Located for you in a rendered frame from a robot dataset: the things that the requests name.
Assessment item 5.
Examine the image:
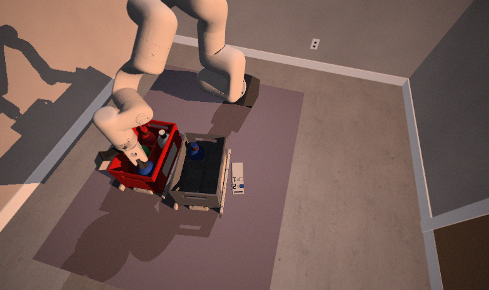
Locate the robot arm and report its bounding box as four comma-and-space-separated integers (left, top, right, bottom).
93, 0, 246, 170

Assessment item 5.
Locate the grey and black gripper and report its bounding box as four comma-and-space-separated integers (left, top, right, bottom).
118, 142, 149, 169

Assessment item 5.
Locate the green bottle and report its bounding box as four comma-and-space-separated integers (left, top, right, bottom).
141, 145, 151, 158

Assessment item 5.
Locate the white paper strip with printed marks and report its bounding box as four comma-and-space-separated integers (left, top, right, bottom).
232, 162, 244, 194

